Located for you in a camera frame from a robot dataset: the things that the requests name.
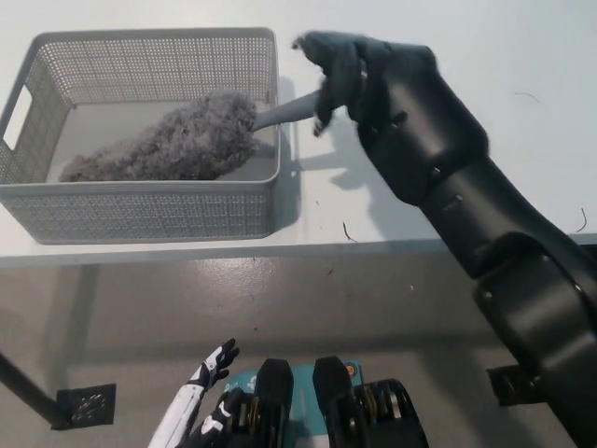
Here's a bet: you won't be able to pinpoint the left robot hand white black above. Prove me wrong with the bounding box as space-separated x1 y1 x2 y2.
148 338 242 448

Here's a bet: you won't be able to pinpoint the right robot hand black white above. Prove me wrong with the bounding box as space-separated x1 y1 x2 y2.
291 30 492 209

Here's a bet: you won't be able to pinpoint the grey fluffy duster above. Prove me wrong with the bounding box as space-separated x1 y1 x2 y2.
58 90 324 183

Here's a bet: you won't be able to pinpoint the black robot legs with teal base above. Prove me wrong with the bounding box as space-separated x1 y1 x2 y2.
204 355 430 448

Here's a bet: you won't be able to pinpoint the black table leg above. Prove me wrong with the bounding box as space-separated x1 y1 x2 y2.
0 350 67 429

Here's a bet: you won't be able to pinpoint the grey perforated plastic basket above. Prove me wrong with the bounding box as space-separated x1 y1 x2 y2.
0 27 283 245

